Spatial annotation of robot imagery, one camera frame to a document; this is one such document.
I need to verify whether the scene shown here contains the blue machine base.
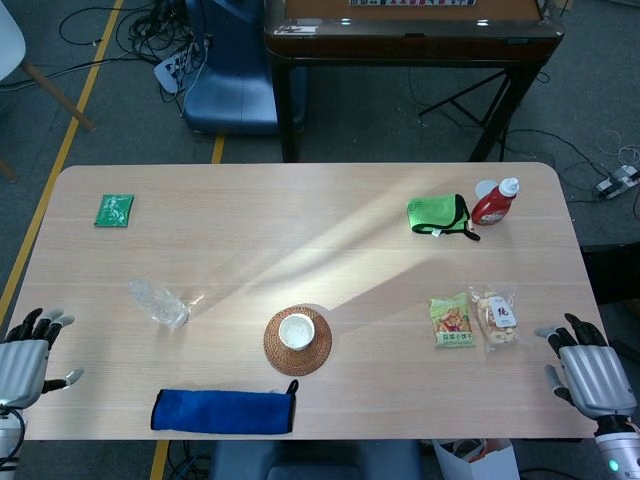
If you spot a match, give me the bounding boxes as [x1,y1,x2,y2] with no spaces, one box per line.
[182,0,307,137]

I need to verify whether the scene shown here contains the row of face-up mahjong tiles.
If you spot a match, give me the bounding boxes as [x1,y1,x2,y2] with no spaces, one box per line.
[348,0,476,8]

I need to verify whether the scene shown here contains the white power strip with plugs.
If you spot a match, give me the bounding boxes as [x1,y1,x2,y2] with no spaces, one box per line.
[153,47,201,95]

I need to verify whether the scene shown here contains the red ketchup bottle white cap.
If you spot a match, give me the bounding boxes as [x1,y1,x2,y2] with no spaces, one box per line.
[470,177,521,227]

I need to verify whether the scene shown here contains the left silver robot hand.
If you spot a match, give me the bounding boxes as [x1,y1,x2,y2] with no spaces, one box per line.
[0,307,85,410]

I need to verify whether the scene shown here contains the green snack packet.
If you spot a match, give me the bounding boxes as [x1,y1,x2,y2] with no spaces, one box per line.
[428,292,475,349]

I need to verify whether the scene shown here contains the transparent plastic water bottle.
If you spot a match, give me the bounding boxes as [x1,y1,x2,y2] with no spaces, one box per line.
[128,278,192,330]

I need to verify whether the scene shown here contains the blue cloth with black trim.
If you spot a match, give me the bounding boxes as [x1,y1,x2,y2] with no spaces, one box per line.
[151,379,300,435]

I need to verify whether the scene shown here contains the green sachet packet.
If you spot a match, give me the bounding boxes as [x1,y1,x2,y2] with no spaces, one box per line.
[93,193,136,229]

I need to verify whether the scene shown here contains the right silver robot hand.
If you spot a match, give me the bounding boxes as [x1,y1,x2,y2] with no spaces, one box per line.
[535,312,634,420]

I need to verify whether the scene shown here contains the tangled black floor cables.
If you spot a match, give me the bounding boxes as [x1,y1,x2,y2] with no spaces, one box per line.
[59,0,211,119]

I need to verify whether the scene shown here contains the round woven rattan coaster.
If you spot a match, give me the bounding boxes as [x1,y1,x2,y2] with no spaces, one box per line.
[263,304,334,375]

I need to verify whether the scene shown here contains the grey power strip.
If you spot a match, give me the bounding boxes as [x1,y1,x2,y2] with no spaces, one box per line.
[593,167,640,200]

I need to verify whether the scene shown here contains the white paper bag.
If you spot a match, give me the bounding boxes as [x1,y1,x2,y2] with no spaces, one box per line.
[432,437,520,480]

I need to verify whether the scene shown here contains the brown mahjong table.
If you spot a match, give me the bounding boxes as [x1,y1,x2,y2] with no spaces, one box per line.
[263,0,561,164]

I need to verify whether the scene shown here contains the green cloth with black trim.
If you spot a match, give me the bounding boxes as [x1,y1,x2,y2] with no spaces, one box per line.
[406,193,482,242]

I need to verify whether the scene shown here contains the white chair wooden legs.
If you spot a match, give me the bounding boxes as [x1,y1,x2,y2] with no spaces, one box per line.
[0,0,96,184]

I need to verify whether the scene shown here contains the small white paper cup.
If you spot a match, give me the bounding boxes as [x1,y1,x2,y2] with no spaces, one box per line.
[277,316,316,350]

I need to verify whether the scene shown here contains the clear biscuit snack bag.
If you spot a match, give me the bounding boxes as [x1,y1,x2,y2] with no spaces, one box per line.
[467,284,521,354]

